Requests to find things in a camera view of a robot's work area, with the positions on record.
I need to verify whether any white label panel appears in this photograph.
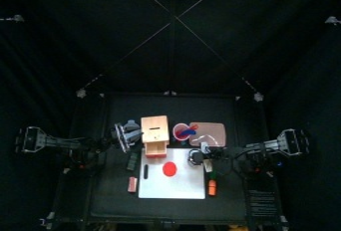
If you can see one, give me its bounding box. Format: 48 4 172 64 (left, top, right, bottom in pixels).
246 189 279 220

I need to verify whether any blue toy utensil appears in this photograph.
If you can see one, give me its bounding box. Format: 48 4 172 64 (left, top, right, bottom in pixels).
180 125 199 137

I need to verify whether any dark green toy block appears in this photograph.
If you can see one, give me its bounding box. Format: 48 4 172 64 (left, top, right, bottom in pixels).
125 151 140 172

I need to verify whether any wooden drawer box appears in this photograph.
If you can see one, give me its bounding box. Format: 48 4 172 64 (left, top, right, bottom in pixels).
140 115 171 144

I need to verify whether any pink plastic tray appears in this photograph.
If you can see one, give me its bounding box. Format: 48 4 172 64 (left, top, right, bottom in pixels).
187 121 227 148

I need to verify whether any pink toy block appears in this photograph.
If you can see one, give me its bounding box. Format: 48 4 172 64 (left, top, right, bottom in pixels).
127 176 139 194

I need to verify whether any wooden drawer with pink front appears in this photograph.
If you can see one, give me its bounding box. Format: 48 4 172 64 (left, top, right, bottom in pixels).
144 140 169 159

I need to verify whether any red dough disc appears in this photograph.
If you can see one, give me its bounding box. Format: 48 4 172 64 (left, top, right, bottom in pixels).
161 161 177 178

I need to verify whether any orange toy block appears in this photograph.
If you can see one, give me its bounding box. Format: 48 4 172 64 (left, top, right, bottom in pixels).
205 178 218 197

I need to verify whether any white cutting board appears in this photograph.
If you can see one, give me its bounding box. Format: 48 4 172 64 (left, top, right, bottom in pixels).
137 146 207 200

